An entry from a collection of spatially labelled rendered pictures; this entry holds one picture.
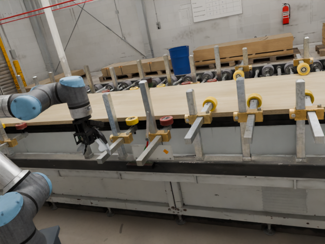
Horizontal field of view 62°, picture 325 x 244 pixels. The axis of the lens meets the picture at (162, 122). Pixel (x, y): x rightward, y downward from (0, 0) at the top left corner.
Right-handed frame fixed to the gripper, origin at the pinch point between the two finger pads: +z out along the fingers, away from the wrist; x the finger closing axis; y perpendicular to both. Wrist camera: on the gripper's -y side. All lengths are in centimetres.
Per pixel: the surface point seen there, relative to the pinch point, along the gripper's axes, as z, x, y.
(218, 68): -4, 30, -146
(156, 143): 8.5, 16.5, -27.5
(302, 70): 0, 93, -123
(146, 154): 7.7, 16.5, -14.6
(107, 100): -14.7, -13.0, -36.1
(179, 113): 4, 20, -59
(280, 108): 4, 78, -58
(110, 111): -7.9, -12.7, -36.1
